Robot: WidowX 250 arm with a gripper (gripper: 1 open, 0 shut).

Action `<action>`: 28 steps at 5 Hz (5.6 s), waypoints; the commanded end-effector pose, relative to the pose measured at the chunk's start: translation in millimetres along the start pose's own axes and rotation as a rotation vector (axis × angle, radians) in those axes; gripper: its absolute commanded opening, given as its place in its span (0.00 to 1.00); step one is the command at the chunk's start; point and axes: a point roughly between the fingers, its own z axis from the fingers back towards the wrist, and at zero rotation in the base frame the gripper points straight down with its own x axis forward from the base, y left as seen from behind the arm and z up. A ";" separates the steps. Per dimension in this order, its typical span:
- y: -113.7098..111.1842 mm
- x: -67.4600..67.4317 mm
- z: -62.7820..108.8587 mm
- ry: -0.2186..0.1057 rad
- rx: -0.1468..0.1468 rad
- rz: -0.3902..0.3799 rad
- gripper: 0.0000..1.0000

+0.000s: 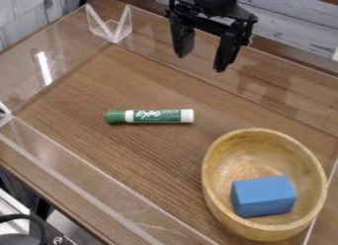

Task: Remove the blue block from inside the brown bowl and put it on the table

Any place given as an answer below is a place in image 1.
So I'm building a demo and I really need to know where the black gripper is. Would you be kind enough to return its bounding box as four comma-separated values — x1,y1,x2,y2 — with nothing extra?
167,0,258,72

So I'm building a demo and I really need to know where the blue foam block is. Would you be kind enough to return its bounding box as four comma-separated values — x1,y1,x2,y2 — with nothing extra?
230,175,297,218

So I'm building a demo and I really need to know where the brown wooden bowl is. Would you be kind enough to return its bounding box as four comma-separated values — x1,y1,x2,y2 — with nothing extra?
200,128,327,242

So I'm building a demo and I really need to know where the green Expo marker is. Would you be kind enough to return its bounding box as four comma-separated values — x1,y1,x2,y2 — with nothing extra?
106,109,194,123

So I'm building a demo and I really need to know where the clear acrylic corner bracket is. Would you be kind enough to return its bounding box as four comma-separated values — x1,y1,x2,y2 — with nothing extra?
84,4,132,43

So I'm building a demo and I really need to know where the clear acrylic tray wall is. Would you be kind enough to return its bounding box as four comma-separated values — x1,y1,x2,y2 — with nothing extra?
0,0,338,245

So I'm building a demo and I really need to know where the black cable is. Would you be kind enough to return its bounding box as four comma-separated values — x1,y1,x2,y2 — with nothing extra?
0,212,48,245

